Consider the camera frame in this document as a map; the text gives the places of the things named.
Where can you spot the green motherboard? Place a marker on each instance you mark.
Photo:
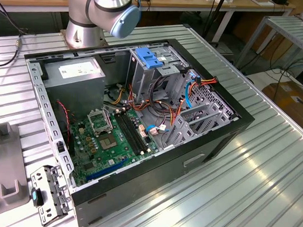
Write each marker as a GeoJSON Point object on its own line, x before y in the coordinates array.
{"type": "Point", "coordinates": [105, 162]}

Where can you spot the blue drive latch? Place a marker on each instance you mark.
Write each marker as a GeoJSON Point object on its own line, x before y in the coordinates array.
{"type": "Point", "coordinates": [149, 60]}

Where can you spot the large brown cardboard box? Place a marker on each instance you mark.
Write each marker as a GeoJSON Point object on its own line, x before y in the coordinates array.
{"type": "Point", "coordinates": [287, 100]}

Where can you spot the black PC case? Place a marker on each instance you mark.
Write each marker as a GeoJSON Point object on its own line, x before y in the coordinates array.
{"type": "Point", "coordinates": [137, 184]}

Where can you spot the black blue retention latch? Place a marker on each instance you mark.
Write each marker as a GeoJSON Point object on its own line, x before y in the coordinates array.
{"type": "Point", "coordinates": [35, 196]}

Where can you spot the wooden desk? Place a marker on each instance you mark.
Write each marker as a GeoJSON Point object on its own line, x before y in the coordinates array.
{"type": "Point", "coordinates": [25, 1]}

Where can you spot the grey metal card bracket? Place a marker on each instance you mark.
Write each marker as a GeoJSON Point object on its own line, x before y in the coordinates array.
{"type": "Point", "coordinates": [56, 187]}

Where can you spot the blue expansion slot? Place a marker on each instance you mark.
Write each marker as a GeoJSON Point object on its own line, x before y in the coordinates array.
{"type": "Point", "coordinates": [105, 170]}

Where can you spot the metal slat side table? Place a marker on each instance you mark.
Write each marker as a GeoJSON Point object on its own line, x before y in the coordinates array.
{"type": "Point", "coordinates": [285, 26]}

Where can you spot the black RAM slot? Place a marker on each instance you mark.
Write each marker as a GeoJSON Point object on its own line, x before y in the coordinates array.
{"type": "Point", "coordinates": [133, 132]}
{"type": "Point", "coordinates": [130, 132]}
{"type": "Point", "coordinates": [137, 132]}
{"type": "Point", "coordinates": [127, 133]}

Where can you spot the grey power supply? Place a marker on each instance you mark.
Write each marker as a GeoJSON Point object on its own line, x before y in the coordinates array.
{"type": "Point", "coordinates": [73, 94]}

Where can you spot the grey parts rack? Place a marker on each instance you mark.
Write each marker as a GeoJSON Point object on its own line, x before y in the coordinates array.
{"type": "Point", "coordinates": [1, 166]}

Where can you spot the black case fan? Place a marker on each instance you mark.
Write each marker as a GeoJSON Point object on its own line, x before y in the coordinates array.
{"type": "Point", "coordinates": [62, 124]}

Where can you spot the grey optical drive cage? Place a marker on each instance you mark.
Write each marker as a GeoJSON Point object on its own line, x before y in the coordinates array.
{"type": "Point", "coordinates": [142, 85]}

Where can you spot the CPU socket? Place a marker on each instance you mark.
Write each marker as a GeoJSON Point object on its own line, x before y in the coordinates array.
{"type": "Point", "coordinates": [106, 143]}

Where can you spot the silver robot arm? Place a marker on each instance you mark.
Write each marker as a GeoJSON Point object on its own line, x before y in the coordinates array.
{"type": "Point", "coordinates": [104, 4]}

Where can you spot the black tripod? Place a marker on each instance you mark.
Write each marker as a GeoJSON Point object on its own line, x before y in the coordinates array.
{"type": "Point", "coordinates": [214, 16]}

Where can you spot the grey metal disk bay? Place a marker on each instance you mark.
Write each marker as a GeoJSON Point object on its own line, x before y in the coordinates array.
{"type": "Point", "coordinates": [184, 133]}

